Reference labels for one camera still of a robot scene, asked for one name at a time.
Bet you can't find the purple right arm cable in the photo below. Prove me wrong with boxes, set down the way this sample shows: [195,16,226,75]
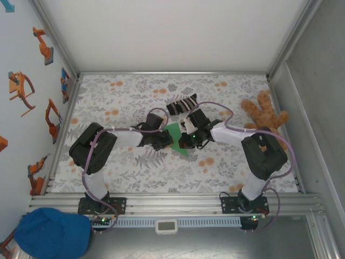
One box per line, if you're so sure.
[191,101,293,233]

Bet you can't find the floral patterned table mat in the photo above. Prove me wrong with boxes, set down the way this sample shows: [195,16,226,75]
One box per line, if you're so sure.
[51,74,304,194]

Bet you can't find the white digital timer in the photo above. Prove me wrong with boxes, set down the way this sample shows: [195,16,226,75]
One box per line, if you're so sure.
[155,219,179,235]

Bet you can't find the white slotted cable duct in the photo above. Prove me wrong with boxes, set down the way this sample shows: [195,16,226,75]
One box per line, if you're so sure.
[115,217,242,227]

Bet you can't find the wide aluminium frame rail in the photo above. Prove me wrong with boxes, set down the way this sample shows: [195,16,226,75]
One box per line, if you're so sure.
[28,192,327,216]

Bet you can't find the green paper sheet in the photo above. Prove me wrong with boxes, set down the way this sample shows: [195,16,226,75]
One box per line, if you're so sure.
[162,122,190,158]

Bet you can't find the blue baseball cap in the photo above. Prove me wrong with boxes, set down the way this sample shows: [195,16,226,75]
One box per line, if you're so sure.
[13,207,91,258]

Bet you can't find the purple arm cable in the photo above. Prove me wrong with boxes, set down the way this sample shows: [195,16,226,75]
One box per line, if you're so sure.
[191,101,293,233]
[82,107,170,236]

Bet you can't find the thin aluminium frame rail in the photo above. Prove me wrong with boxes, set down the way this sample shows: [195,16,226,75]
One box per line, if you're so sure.
[78,71,270,77]

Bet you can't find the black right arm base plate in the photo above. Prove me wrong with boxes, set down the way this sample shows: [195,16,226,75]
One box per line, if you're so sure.
[220,196,270,215]

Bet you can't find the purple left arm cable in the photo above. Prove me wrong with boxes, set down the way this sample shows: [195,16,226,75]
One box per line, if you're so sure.
[82,107,170,236]

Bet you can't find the blue and orange sticker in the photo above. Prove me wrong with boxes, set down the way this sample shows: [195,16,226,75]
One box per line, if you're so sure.
[60,67,71,104]

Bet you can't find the black and white striped sock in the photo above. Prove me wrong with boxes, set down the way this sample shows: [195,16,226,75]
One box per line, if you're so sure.
[166,93,199,116]

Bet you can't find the aluminium frame side rail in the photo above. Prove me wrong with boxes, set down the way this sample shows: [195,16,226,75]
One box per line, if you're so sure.
[42,77,83,195]

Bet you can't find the aluminium frame post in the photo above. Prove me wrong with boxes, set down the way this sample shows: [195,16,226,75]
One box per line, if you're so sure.
[265,0,323,81]
[31,0,81,80]

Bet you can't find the brown plush teddy bear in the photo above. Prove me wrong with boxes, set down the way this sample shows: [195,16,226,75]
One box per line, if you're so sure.
[240,90,289,151]

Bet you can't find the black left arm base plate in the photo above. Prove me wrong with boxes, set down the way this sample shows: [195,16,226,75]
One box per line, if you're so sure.
[78,196,127,215]

